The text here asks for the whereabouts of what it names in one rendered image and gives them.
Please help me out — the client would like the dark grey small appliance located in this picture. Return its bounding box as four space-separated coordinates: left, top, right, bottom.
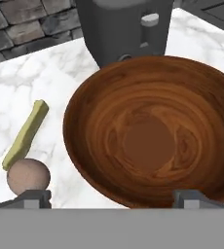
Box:
74 0 175 69

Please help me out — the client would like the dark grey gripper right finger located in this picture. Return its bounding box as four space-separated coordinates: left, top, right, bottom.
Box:
171 189 224 210

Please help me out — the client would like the yellow-green butter stick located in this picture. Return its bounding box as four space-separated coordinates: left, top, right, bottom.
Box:
1 99 50 172

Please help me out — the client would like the brown wooden bowl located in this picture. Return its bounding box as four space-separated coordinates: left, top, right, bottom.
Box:
62 54 224 209

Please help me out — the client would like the pale brown egg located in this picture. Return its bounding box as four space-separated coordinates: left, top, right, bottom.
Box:
6 158 52 196

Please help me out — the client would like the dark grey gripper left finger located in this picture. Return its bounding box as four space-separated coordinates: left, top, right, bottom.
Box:
0 189 53 210

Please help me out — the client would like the dark grey hob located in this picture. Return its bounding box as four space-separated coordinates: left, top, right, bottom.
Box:
181 0 224 37

